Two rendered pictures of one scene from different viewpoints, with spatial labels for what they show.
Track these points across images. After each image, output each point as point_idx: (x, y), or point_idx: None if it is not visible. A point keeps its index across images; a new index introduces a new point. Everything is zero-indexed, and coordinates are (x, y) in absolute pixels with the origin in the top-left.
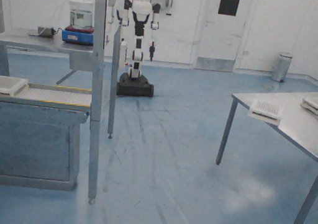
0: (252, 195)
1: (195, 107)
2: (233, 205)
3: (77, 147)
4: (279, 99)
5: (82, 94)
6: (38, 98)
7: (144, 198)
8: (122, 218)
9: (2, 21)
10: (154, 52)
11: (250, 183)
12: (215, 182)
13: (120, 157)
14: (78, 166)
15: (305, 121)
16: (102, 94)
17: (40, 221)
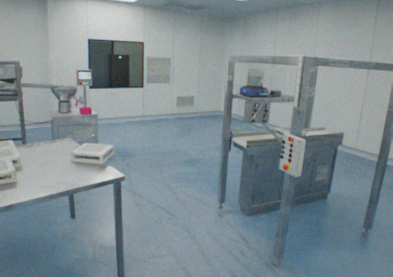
0: (83, 247)
1: None
2: (108, 234)
3: (246, 180)
4: (46, 183)
5: None
6: (269, 137)
7: (187, 218)
8: (194, 205)
9: (389, 120)
10: None
11: (79, 261)
12: (125, 250)
13: (238, 243)
14: (246, 203)
15: (45, 160)
16: (225, 123)
17: (235, 194)
